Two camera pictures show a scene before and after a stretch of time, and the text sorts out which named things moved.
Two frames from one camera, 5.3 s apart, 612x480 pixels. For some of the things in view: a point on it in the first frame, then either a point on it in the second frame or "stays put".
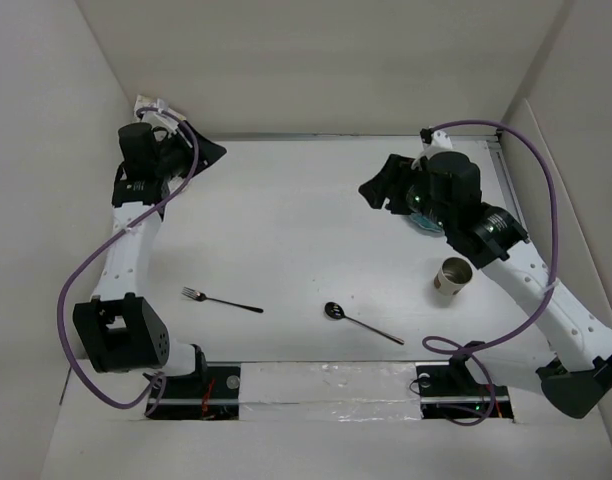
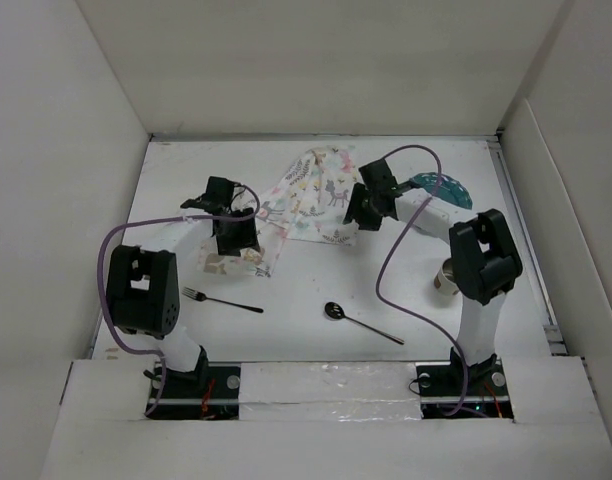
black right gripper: x=390 y=183 to x=355 y=211
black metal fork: x=199 y=296 stays put
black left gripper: x=208 y=152 to x=246 y=239
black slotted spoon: x=336 y=311 stays put
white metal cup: x=454 y=273 stays put
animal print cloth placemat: x=142 y=102 to x=307 y=201
